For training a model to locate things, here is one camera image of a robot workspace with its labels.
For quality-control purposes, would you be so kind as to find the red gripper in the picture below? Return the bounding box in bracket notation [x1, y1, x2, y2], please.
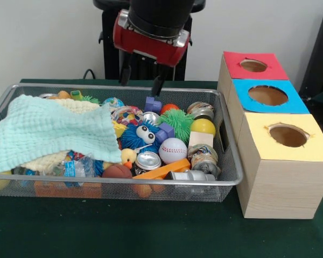
[113, 9, 191, 97]

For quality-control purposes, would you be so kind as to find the purple plastic block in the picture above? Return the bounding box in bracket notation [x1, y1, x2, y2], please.
[144, 96, 162, 113]

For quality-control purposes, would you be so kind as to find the mint green waffle cloth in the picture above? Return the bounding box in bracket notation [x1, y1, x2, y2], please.
[0, 94, 122, 174]

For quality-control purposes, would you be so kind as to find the wooden box with three holes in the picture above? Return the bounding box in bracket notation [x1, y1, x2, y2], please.
[216, 51, 323, 220]

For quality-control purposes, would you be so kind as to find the green spiky ball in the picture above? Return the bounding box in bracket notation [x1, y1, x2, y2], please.
[159, 109, 195, 140]

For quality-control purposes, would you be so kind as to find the blue spiky toy with eyes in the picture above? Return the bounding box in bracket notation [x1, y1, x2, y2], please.
[120, 120, 162, 156]

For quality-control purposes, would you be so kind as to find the yellow plastic ball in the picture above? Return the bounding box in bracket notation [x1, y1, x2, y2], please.
[190, 118, 216, 138]

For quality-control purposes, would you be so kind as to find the white baseball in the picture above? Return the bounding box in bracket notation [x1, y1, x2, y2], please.
[158, 137, 188, 165]

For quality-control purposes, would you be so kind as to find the plain wooden block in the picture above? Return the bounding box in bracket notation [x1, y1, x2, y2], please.
[188, 131, 214, 148]

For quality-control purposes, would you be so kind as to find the orange plastic building block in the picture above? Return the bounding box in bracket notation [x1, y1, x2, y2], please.
[132, 157, 192, 180]

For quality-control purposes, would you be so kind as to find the crushed drink can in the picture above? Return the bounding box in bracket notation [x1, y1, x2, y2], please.
[187, 144, 222, 178]

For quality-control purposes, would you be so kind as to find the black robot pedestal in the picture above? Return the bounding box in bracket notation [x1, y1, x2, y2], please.
[93, 0, 207, 81]

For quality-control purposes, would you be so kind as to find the black cable behind table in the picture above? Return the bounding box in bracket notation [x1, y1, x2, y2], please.
[82, 68, 106, 80]

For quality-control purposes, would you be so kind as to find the silver wire mesh bin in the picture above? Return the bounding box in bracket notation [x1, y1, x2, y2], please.
[0, 82, 244, 203]

